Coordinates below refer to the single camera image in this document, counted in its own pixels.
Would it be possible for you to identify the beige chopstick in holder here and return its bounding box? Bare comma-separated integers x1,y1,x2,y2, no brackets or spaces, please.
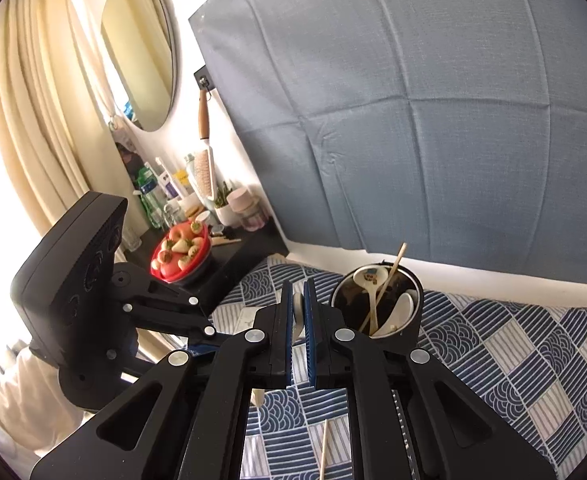
368,242,408,335

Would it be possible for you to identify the red fruit bowl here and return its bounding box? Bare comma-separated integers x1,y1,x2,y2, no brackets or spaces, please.
149,220,212,284

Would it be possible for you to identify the beige chopstick on table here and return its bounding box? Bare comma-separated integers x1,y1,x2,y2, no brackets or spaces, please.
318,419,329,480

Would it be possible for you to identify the pink lidded jar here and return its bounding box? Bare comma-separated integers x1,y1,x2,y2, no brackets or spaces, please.
227,186,268,232

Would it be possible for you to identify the black side shelf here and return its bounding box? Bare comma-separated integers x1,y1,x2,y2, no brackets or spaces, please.
125,219,289,314

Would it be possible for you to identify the large white ceramic spoon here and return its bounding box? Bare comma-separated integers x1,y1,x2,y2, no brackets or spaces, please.
371,292,416,339

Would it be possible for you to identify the grey fabric backdrop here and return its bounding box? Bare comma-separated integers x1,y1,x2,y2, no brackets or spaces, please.
190,0,587,283

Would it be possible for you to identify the phone with butterfly case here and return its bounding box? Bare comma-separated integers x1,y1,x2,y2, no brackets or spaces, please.
232,307,260,334

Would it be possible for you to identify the beige curtain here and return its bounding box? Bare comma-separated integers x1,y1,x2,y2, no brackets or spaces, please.
0,0,149,236

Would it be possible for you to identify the small decorated ceramic spoon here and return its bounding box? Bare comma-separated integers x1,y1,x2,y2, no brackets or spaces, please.
353,264,389,335

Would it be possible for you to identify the black utensil holder cup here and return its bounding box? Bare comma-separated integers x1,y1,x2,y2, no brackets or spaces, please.
329,262,425,340

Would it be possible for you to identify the green bottle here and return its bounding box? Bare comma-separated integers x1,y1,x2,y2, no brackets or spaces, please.
137,166,165,229

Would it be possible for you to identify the wooden handled brush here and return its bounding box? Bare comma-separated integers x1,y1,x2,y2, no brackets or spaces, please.
194,76,217,202

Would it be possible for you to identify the oval wall mirror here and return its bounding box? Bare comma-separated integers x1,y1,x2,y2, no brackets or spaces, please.
100,0,177,132

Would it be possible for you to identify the white potted plant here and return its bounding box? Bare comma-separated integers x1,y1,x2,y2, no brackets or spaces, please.
214,181,240,228

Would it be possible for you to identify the blue patterned tablecloth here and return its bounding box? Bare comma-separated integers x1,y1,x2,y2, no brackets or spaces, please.
207,253,587,480

